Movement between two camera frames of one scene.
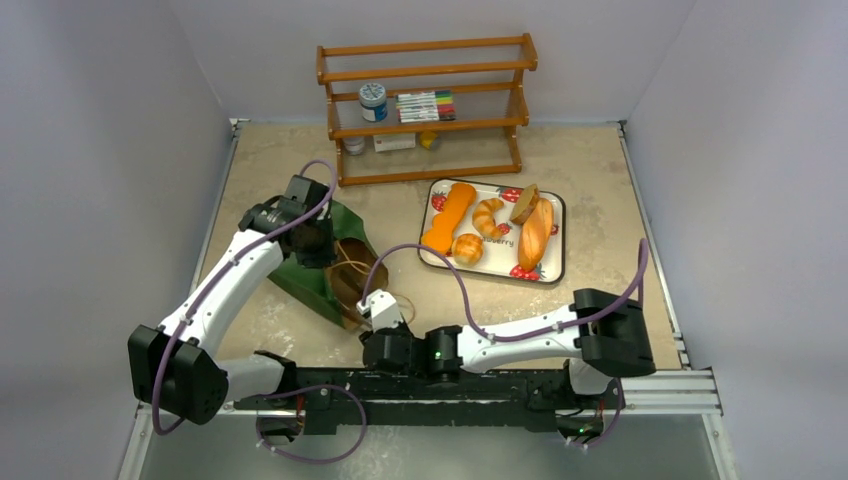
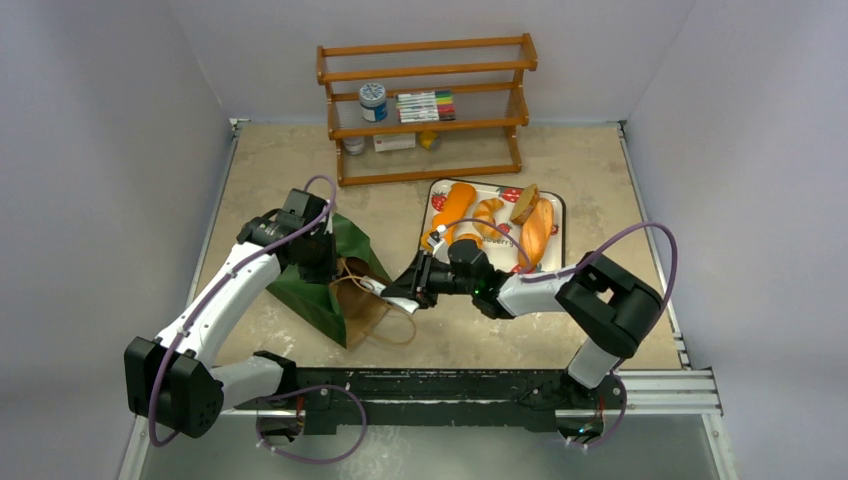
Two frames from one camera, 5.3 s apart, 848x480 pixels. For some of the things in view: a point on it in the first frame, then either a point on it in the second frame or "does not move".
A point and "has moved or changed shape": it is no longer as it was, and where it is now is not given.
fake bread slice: (525, 204) does not move
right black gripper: (374, 340) to (423, 283)
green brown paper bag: (338, 288) has moved or changed shape
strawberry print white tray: (508, 232) does not move
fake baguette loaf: (534, 233) does not move
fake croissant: (483, 217) does not move
